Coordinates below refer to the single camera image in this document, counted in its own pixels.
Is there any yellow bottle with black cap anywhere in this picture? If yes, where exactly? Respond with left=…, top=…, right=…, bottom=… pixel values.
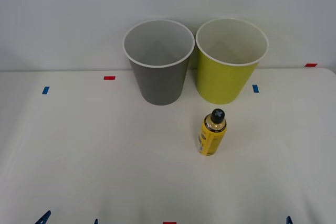
left=197, top=108, right=228, bottom=157

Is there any grey plastic waste bin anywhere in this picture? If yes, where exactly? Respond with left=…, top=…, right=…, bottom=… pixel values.
left=122, top=18, right=196, bottom=106

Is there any yellow-green plastic waste bin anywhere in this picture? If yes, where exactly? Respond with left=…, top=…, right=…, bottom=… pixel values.
left=195, top=18, right=269, bottom=105

